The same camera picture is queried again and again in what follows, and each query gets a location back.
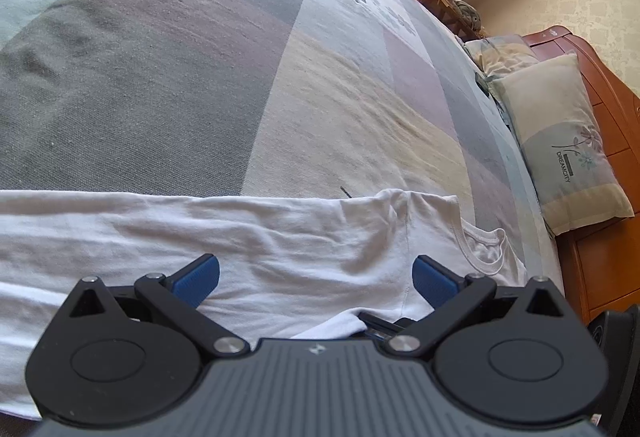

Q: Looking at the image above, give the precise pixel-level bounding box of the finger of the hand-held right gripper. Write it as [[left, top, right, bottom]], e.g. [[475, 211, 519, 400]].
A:
[[357, 311, 431, 341]]

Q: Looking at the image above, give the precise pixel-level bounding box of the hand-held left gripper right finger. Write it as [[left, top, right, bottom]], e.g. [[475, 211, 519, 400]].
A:
[[384, 254, 572, 359]]

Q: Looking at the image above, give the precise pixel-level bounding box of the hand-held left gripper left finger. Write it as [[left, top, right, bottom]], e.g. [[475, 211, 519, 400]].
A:
[[67, 253, 251, 359]]

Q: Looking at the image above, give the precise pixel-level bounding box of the white t-shirt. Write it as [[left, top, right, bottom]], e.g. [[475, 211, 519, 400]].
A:
[[0, 188, 531, 420]]

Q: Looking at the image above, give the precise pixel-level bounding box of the large flower print pillow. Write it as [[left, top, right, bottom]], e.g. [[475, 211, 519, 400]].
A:
[[492, 52, 636, 238]]

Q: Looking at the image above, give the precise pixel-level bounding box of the wooden headboard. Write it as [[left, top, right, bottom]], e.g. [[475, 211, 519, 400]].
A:
[[520, 26, 640, 324]]

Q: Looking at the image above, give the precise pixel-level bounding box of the small pale pillow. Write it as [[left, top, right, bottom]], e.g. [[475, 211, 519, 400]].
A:
[[462, 34, 541, 84]]

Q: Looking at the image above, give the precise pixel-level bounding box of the grey plush toy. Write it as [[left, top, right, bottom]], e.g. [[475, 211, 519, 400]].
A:
[[452, 0, 486, 29]]

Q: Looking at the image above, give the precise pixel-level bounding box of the wooden bedside shelf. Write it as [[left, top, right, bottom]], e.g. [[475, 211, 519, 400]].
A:
[[430, 0, 489, 40]]

